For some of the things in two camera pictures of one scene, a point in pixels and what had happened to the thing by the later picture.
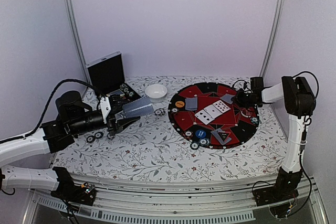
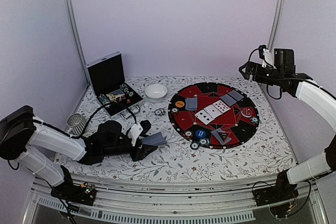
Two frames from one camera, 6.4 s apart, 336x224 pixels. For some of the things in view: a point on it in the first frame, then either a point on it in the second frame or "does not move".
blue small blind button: x=200 y=134 does not move
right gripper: x=237 y=98 → x=256 y=77
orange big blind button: x=179 y=104 does not move
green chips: x=204 y=141 does not move
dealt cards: x=191 y=103 does not move
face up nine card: x=221 y=106 does not move
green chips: x=254 y=120 does not move
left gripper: x=121 y=124 → x=139 y=154
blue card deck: x=139 y=106 → x=156 y=139
